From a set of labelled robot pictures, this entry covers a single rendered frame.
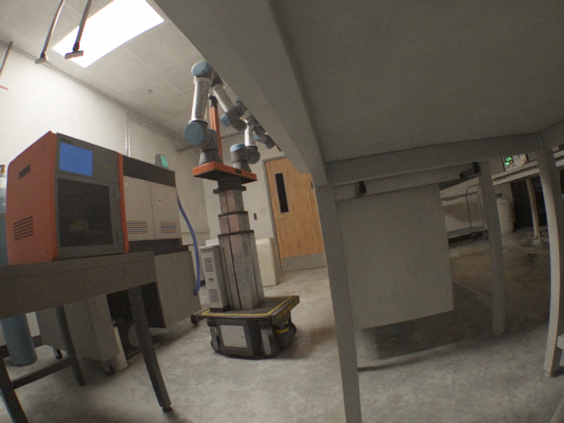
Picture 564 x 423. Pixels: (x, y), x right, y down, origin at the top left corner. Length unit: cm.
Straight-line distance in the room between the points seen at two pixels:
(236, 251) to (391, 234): 90
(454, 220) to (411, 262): 414
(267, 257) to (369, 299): 267
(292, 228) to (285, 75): 486
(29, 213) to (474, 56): 118
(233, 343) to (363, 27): 160
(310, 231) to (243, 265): 343
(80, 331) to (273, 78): 171
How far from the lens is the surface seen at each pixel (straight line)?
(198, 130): 153
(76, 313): 177
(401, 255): 130
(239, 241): 164
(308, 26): 26
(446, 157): 81
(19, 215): 116
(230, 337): 167
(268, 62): 19
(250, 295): 166
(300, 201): 503
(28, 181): 110
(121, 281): 98
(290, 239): 504
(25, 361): 239
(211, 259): 169
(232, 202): 169
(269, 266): 385
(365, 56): 31
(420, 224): 132
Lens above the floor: 70
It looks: 5 degrees up
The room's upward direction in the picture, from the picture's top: 9 degrees counter-clockwise
